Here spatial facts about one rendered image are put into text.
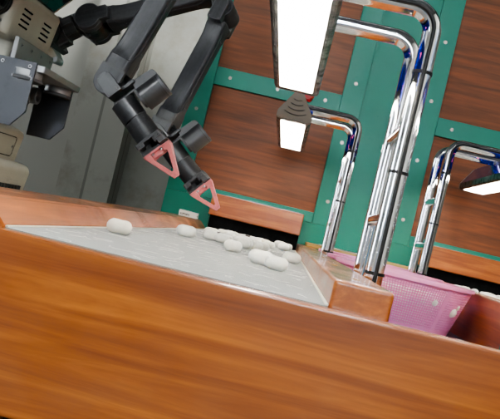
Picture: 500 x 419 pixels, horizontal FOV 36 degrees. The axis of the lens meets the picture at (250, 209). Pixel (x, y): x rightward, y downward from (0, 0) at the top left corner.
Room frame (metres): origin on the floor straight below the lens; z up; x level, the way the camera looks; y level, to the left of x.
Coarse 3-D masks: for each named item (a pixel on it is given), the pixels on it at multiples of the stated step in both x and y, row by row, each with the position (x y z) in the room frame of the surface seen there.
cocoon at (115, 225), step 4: (112, 220) 1.00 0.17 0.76; (116, 220) 1.00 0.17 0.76; (120, 220) 1.00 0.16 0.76; (124, 220) 1.01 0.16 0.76; (108, 224) 1.00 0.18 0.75; (112, 224) 1.00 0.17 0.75; (116, 224) 1.00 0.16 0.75; (120, 224) 1.00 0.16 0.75; (124, 224) 1.00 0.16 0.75; (128, 224) 1.00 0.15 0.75; (108, 228) 1.00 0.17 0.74; (112, 228) 1.00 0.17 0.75; (116, 228) 1.00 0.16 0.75; (120, 228) 1.00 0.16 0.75; (124, 228) 1.00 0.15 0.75; (128, 228) 1.00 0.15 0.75; (112, 232) 1.00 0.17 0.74; (116, 232) 1.00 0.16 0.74; (120, 232) 1.00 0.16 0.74; (124, 232) 1.00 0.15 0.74; (128, 232) 1.01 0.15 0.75
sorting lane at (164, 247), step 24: (72, 240) 0.72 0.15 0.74; (96, 240) 0.79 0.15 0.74; (120, 240) 0.88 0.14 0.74; (144, 240) 1.00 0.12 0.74; (168, 240) 1.15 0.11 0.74; (192, 240) 1.35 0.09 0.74; (168, 264) 0.70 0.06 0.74; (192, 264) 0.78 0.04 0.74; (216, 264) 0.87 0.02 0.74; (240, 264) 0.98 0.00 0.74; (288, 264) 1.32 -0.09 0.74; (264, 288) 0.70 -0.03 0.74; (288, 288) 0.77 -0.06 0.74; (312, 288) 0.85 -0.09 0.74
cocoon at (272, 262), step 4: (268, 256) 1.04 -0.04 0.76; (272, 256) 1.04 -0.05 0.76; (276, 256) 1.04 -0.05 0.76; (268, 260) 1.04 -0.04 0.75; (272, 260) 1.03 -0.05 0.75; (276, 260) 1.03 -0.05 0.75; (280, 260) 1.03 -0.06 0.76; (284, 260) 1.03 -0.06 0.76; (268, 264) 1.04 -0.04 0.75; (272, 264) 1.03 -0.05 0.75; (276, 264) 1.03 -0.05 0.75; (280, 264) 1.03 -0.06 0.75; (284, 264) 1.03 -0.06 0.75; (268, 268) 1.04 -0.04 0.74; (272, 268) 1.04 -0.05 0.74; (276, 268) 1.03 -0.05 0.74; (280, 268) 1.03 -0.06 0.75; (284, 268) 1.03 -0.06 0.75
